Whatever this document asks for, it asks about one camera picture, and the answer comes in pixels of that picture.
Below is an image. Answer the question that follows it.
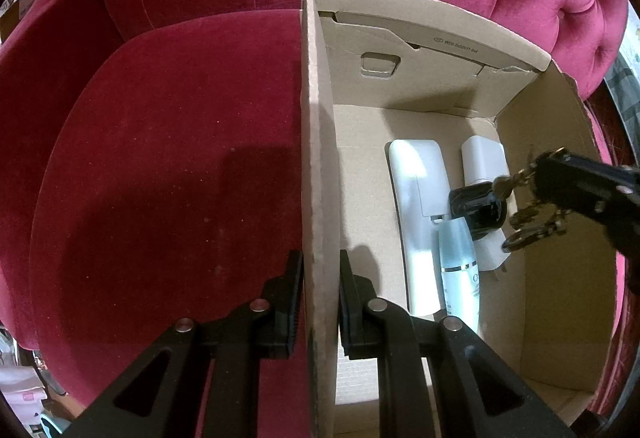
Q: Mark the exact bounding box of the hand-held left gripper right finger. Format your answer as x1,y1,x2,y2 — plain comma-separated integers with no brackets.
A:
338,248,577,438

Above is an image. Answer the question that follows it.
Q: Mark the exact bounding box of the small white wall charger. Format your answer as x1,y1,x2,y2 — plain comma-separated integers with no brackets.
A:
472,227,512,275

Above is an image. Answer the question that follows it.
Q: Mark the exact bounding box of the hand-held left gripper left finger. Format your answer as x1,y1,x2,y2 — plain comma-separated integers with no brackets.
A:
64,250,305,438

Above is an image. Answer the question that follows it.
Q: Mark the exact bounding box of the cardboard box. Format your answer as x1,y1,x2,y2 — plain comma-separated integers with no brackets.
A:
299,0,622,438

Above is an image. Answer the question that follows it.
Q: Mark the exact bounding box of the grey plaid blanket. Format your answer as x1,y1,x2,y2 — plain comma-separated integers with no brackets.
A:
605,48,640,129

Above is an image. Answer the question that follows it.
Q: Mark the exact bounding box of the large white wall charger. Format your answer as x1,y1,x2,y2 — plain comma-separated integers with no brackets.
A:
460,136,507,186

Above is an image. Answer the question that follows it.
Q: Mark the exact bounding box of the black key fob with keys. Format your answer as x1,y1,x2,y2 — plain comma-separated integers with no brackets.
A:
448,161,569,253

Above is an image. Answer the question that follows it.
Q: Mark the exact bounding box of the white remote control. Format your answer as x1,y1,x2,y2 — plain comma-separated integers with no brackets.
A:
385,139,446,317

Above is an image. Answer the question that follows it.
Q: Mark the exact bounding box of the pink and white bag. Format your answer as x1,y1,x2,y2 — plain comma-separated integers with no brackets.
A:
0,358,66,438

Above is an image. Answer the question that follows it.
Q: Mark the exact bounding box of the light blue cosmetic bottle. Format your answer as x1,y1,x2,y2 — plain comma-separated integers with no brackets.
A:
437,218,484,336

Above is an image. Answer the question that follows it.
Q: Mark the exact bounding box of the red velvet tufted armchair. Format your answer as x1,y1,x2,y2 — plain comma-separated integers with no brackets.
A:
0,0,633,424

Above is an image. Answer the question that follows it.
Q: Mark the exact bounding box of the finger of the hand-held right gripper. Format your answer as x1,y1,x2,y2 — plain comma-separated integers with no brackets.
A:
531,149,640,265

